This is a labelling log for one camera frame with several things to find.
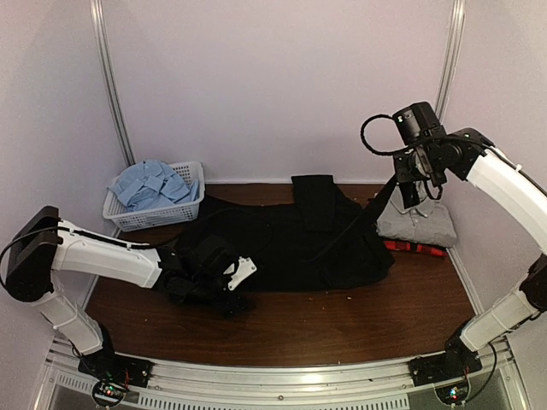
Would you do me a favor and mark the grey folded button shirt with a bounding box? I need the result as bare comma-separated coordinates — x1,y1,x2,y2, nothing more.
376,188,458,248

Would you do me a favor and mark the white plastic basket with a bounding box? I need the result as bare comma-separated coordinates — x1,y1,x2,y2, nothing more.
103,160,205,231

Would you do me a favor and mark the left black camera cable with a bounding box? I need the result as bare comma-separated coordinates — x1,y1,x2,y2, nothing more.
0,228,150,291

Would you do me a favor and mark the black long sleeve shirt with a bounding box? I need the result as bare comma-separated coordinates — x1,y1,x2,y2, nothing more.
175,175,397,292

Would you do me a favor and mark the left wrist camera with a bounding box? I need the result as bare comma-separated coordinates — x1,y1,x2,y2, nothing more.
223,257,257,291

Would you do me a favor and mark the aluminium frame post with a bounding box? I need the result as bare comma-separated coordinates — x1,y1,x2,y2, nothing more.
89,0,135,167
435,0,466,120

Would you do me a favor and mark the left aluminium frame post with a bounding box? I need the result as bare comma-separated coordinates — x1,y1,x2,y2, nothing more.
89,0,135,167

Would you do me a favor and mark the red black plaid shirt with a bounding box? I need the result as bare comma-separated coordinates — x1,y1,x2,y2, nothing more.
383,239,448,258

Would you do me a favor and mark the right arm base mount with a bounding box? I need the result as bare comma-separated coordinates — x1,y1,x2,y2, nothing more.
408,324,482,407

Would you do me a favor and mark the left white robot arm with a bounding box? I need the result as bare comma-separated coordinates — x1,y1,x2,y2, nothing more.
1,206,257,379

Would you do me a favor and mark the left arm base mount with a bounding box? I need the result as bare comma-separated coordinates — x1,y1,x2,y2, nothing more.
72,338,152,409

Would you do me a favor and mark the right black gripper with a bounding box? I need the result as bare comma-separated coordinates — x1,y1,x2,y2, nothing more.
393,146,445,183

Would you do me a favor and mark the right aluminium frame post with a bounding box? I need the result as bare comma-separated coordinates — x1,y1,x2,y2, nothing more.
435,0,466,120

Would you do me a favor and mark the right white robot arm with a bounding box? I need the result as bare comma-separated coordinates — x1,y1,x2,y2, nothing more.
392,102,546,378

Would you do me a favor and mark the light blue shirt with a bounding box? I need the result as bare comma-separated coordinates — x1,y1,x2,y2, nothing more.
109,160,200,212

